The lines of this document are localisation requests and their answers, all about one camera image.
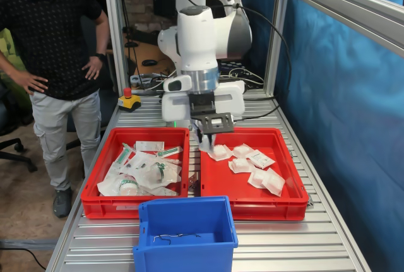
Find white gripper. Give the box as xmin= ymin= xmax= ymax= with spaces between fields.
xmin=161 ymin=78 xmax=247 ymax=151

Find man's right forearm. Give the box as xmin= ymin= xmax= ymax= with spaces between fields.
xmin=0 ymin=51 xmax=28 ymax=80

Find man's left forearm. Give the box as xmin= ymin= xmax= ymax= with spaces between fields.
xmin=93 ymin=16 xmax=110 ymax=60

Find yellow emergency stop button box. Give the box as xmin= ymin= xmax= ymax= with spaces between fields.
xmin=117 ymin=88 xmax=142 ymax=114

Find man's left hand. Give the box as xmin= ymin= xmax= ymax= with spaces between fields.
xmin=81 ymin=56 xmax=102 ymax=81

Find man's right hand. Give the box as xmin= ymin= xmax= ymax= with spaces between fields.
xmin=17 ymin=70 xmax=50 ymax=97

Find long narrow syringe packet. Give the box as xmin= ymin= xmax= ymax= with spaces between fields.
xmin=157 ymin=146 xmax=184 ymax=158

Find red crate with gauze packs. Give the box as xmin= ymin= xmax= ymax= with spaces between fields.
xmin=200 ymin=127 xmax=309 ymax=222

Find flat printed white packet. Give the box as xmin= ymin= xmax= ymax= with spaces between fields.
xmin=135 ymin=141 xmax=165 ymax=152

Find flat printed Fuhrmann gauze packet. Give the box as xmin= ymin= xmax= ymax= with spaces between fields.
xmin=246 ymin=149 xmax=276 ymax=170

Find printed paper pouch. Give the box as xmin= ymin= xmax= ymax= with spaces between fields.
xmin=146 ymin=185 xmax=180 ymax=197

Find pouch with small black parts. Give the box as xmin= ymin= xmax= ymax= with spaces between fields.
xmin=124 ymin=151 xmax=158 ymax=175

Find packaged green syringe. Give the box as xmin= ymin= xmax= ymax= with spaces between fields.
xmin=114 ymin=142 xmax=137 ymax=167

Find grey tape roll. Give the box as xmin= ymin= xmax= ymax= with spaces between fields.
xmin=130 ymin=74 xmax=145 ymax=89

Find wooden desk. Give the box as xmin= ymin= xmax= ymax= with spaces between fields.
xmin=122 ymin=40 xmax=177 ymax=79

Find blue plastic storage bin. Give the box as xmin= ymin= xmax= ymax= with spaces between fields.
xmin=132 ymin=195 xmax=239 ymax=272

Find red crate with mixed supplies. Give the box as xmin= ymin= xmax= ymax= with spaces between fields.
xmin=80 ymin=127 xmax=190 ymax=220

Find blue fabric backdrop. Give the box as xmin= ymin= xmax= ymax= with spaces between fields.
xmin=233 ymin=0 xmax=404 ymax=272

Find black office chair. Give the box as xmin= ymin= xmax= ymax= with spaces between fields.
xmin=0 ymin=76 xmax=38 ymax=174

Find man in black shirt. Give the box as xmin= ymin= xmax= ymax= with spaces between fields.
xmin=0 ymin=0 xmax=110 ymax=219

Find green printed banner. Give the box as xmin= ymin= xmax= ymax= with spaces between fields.
xmin=0 ymin=28 xmax=32 ymax=109

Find wrist camera with metal mount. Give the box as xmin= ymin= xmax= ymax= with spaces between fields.
xmin=188 ymin=92 xmax=236 ymax=134

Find black camera cable on arm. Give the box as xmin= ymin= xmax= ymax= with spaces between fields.
xmin=176 ymin=0 xmax=291 ymax=122

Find clear filter with green ring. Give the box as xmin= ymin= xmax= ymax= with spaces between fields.
xmin=138 ymin=158 xmax=183 ymax=189

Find tangled white cables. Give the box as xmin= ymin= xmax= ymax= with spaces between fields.
xmin=220 ymin=66 xmax=265 ymax=92

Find pouched filter with green ring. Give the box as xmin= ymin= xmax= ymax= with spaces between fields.
xmin=97 ymin=174 xmax=149 ymax=197

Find thin bent wire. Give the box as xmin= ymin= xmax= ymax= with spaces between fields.
xmin=153 ymin=233 xmax=203 ymax=245

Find aluminium profile frame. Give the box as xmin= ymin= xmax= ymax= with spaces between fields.
xmin=102 ymin=0 xmax=404 ymax=98

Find grey floor cable cover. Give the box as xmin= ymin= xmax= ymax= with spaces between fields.
xmin=0 ymin=239 xmax=58 ymax=251

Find black floor cable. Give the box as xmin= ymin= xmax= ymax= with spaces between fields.
xmin=0 ymin=246 xmax=48 ymax=271

